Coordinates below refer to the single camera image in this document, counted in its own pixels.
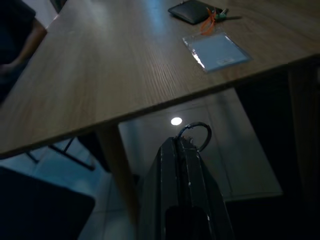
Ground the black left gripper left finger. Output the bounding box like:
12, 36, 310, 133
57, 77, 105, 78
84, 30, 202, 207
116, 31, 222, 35
136, 136, 189, 240

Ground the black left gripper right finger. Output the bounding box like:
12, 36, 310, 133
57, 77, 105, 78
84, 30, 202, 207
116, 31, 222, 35
178, 136, 235, 240

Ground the key bunch with red fob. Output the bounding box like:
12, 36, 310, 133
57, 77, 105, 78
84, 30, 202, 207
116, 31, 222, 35
176, 121, 213, 152

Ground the wooden table leg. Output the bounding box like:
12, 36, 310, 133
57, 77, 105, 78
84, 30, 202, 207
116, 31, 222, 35
95, 121, 141, 227

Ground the black chair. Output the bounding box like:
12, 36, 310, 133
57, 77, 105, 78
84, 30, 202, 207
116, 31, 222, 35
0, 165, 96, 240

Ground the clear plastic badge holder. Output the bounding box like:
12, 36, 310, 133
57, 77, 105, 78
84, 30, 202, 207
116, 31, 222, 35
182, 31, 253, 74

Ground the black leather wallet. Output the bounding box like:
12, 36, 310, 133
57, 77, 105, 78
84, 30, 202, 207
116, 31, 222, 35
167, 0, 224, 26

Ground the person's dark shirt torso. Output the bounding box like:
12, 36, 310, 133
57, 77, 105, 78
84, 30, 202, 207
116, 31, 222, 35
0, 0, 38, 104

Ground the black metal chair frame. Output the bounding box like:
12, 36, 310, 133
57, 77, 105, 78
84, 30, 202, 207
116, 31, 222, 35
24, 136, 97, 172

